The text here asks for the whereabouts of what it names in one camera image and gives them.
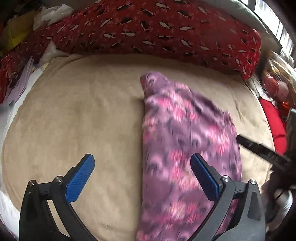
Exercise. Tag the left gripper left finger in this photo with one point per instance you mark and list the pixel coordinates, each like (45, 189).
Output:
(46, 211)

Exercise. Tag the purple pink floral cloth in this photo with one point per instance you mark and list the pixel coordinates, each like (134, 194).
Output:
(178, 123)

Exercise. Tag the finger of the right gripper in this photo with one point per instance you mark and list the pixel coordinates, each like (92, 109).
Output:
(264, 152)

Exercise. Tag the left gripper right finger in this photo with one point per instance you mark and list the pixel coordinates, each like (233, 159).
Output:
(237, 213)

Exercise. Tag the plain red cushion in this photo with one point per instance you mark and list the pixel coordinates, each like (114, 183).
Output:
(276, 124)

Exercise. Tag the yellow box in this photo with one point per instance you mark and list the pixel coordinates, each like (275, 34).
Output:
(17, 29)

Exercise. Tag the doll in plastic wrap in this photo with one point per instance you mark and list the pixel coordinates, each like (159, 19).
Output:
(278, 79)

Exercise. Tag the white crumpled plastic bag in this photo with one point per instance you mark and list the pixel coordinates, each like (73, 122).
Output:
(47, 16)

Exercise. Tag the red patterned pillow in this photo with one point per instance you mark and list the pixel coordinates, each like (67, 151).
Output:
(188, 31)

